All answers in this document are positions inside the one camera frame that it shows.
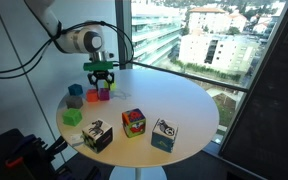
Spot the blue embossed block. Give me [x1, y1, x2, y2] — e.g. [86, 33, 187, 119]
[67, 83, 84, 97]

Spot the teal animal soft cube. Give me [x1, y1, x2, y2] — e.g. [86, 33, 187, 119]
[150, 117, 179, 154]

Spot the dark window frame post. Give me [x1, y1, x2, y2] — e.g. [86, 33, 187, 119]
[114, 0, 133, 70]

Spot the zebra print soft cube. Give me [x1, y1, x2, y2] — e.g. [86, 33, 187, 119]
[69, 119, 114, 154]

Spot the orange handled tool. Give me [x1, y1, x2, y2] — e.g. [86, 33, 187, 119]
[4, 155, 26, 169]

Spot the green dotted block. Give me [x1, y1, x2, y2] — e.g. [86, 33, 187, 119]
[62, 108, 83, 127]

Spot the white table pedestal base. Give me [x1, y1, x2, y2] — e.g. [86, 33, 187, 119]
[108, 165, 168, 180]

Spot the dark mesh panel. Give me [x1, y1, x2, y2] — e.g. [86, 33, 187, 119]
[218, 0, 288, 180]

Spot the dark window railing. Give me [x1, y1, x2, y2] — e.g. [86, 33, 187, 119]
[125, 59, 250, 93]

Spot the colourful orange soft cube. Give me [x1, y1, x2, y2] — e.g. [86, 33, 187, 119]
[121, 108, 147, 139]

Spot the orange block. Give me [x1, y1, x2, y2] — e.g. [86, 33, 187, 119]
[85, 88, 100, 103]

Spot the grey embossed block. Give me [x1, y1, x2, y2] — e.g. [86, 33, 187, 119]
[65, 95, 84, 110]

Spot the black equipment cart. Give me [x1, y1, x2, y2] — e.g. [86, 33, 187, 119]
[0, 128, 102, 180]

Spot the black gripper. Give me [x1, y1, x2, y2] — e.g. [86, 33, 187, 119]
[87, 69, 116, 90]

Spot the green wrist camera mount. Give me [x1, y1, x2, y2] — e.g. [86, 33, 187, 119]
[82, 61, 115, 72]

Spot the pink embossed block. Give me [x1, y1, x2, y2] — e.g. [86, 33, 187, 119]
[98, 87, 111, 102]

